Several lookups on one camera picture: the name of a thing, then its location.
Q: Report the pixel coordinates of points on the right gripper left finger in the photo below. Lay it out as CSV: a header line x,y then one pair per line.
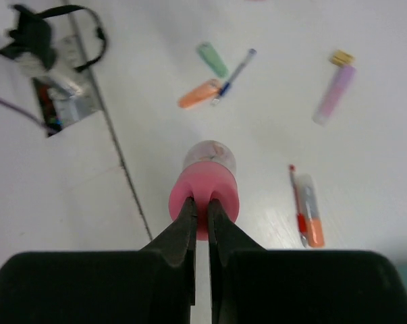
x,y
177,246

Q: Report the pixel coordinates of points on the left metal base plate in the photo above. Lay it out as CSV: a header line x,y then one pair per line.
x,y
71,93

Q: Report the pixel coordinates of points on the orange highlighter lower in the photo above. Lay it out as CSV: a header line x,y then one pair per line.
x,y
205,91

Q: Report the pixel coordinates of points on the red ballpoint pen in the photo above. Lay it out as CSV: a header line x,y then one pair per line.
x,y
299,216

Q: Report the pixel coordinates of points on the green highlighter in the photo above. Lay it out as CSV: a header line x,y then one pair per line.
x,y
210,56

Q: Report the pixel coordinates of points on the pink capped glue bottle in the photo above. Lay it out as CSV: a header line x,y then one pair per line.
x,y
209,172

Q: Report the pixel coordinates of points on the small gold eraser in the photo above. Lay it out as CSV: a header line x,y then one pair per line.
x,y
341,58

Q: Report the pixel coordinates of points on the purple highlighter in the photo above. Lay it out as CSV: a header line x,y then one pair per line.
x,y
334,93

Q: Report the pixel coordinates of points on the blue ballpoint pen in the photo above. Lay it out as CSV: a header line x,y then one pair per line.
x,y
228,84

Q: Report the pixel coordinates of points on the grey orange highlighter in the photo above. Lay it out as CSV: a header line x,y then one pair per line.
x,y
309,208

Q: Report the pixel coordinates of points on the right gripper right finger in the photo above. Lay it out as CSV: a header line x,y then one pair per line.
x,y
225,239

